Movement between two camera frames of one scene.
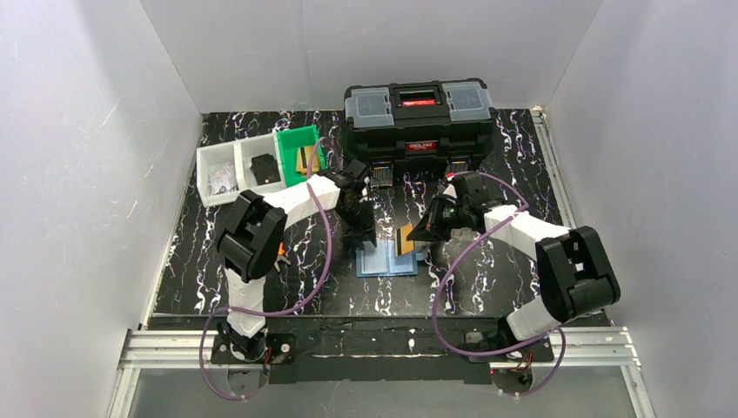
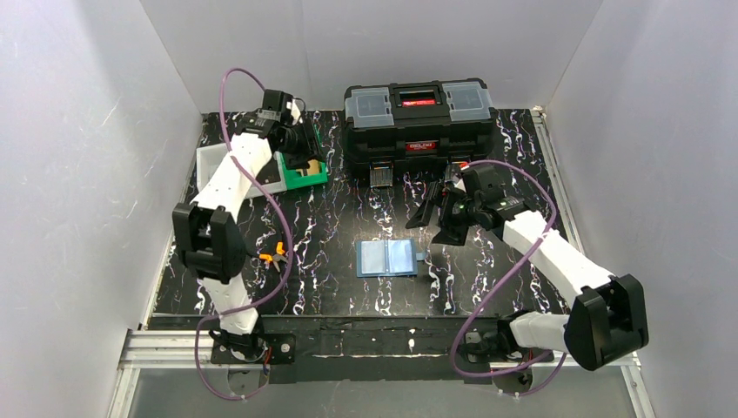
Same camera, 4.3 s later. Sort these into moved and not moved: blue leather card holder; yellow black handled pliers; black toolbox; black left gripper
Moved: black left gripper
Not moved: blue leather card holder; yellow black handled pliers; black toolbox
